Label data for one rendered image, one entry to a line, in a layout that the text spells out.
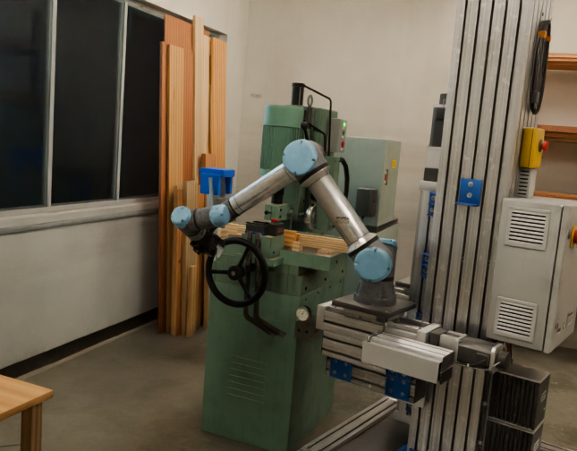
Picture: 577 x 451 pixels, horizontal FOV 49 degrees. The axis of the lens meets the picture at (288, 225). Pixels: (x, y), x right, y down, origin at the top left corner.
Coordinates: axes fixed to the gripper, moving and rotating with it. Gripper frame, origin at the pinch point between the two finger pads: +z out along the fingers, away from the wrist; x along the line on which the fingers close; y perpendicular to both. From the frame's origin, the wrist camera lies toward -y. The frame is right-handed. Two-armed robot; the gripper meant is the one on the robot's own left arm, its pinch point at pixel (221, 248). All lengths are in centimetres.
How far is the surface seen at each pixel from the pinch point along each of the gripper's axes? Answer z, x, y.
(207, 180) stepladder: 77, -68, -65
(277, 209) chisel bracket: 23.5, 7.3, -29.5
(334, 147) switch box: 37, 19, -71
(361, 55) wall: 179, -39, -237
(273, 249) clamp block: 14.7, 15.0, -8.0
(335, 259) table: 27.5, 38.0, -12.3
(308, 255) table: 21.5, 28.0, -9.9
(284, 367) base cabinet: 46, 22, 33
